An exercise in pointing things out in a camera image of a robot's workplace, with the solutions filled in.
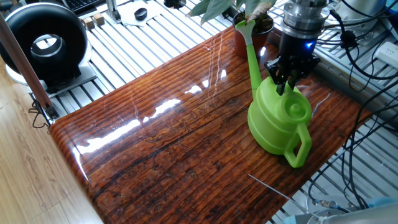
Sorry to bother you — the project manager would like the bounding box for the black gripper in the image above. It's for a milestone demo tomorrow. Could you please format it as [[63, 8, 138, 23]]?
[[264, 32, 321, 96]]

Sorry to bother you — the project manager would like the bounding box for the green plastic watering can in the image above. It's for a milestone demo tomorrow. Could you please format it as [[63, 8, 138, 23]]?
[[234, 20, 313, 169]]

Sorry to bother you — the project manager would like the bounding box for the green leafy plant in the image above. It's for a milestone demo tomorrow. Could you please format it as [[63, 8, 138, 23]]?
[[186, 0, 277, 27]]

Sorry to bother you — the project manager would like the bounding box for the white power strip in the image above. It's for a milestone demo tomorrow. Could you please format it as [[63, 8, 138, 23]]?
[[374, 41, 398, 70]]

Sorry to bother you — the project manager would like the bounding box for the small black device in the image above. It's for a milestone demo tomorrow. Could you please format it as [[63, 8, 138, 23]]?
[[164, 0, 187, 9]]

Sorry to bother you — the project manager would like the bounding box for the white paper sheet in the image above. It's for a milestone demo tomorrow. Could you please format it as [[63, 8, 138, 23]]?
[[117, 0, 165, 27]]

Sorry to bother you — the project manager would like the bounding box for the small black round cap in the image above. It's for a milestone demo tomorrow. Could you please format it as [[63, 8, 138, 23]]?
[[134, 7, 148, 22]]

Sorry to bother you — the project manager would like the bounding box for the wood grain board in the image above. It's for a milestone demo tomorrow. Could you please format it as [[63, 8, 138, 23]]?
[[49, 26, 373, 224]]

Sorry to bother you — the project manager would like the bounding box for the black keyboard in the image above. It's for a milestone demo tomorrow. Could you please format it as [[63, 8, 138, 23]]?
[[60, 0, 103, 15]]

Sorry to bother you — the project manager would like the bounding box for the black cable with plug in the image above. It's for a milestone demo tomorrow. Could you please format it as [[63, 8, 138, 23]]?
[[328, 0, 398, 93]]

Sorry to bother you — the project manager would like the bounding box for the thin white cable tie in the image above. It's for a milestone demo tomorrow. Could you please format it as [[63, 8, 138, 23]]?
[[248, 174, 324, 223]]

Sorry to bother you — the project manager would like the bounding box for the black cable with grey sleeve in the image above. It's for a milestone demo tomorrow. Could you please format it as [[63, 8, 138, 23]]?
[[307, 80, 398, 211]]

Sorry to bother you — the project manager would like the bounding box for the silver cable connector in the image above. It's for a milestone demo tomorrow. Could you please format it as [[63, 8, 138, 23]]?
[[315, 198, 342, 210]]

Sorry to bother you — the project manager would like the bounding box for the aluminium upright post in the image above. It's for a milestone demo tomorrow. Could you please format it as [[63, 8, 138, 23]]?
[[105, 0, 122, 24]]

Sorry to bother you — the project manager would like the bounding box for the thin black looped cable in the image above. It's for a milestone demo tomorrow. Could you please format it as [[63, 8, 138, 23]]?
[[28, 99, 52, 130]]

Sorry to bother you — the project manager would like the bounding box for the brown diagonal frame bar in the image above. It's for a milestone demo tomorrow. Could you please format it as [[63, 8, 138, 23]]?
[[0, 12, 60, 121]]

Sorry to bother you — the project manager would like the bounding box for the black ring-shaped device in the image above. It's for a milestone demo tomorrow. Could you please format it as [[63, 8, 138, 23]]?
[[0, 2, 99, 99]]

